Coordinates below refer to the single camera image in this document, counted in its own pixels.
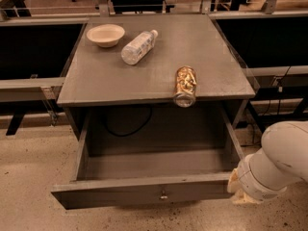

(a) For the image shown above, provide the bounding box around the grey top drawer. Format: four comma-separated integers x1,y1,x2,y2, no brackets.
51,104,242,209

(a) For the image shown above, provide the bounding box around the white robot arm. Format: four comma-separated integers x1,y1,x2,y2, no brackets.
227,121,308,203

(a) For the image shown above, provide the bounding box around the grey wooden drawer cabinet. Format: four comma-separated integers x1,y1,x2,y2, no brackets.
58,14,255,147

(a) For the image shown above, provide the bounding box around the golden snack jar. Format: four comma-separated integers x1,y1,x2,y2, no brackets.
173,66,197,108

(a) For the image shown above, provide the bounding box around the clear plastic water bottle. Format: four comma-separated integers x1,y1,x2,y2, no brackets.
121,30,158,65

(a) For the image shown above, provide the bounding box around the beige paper bowl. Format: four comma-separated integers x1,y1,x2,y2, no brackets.
87,24,125,48

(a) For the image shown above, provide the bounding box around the black cables right floor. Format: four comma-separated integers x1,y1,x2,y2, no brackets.
246,65,308,146

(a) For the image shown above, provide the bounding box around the black cable behind drawer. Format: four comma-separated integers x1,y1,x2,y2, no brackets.
104,104,153,138

